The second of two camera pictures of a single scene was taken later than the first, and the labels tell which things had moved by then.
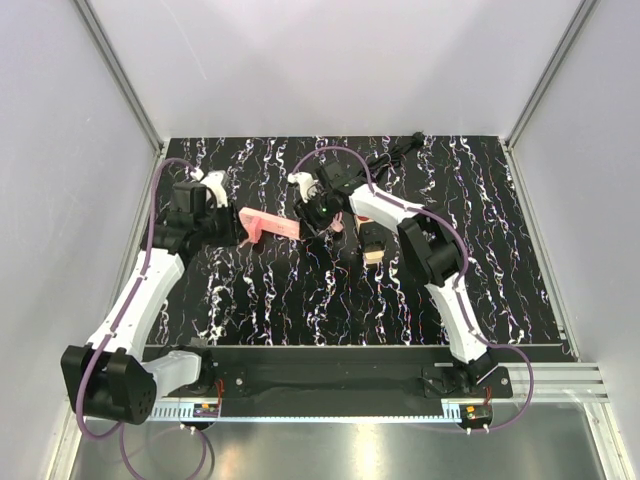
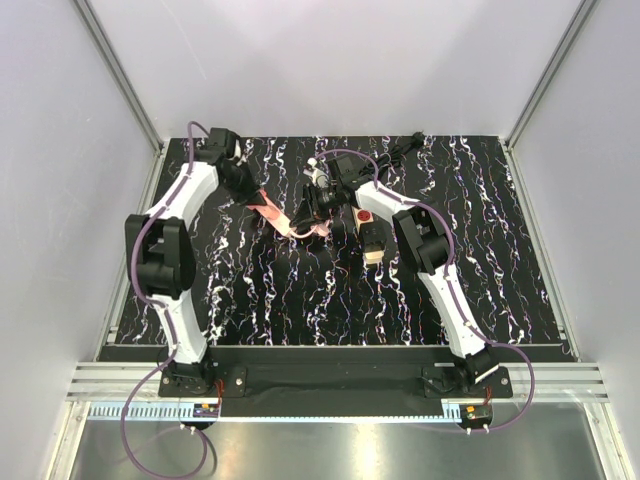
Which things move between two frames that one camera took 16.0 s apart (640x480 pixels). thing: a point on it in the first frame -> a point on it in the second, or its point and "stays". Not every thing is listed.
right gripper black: (305, 212) stays
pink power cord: (337, 224) -> (323, 231)
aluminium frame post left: (152, 134) stays
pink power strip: (255, 222) -> (273, 214)
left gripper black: (231, 235) -> (251, 191)
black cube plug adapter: (373, 236) stays
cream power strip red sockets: (370, 257) stays
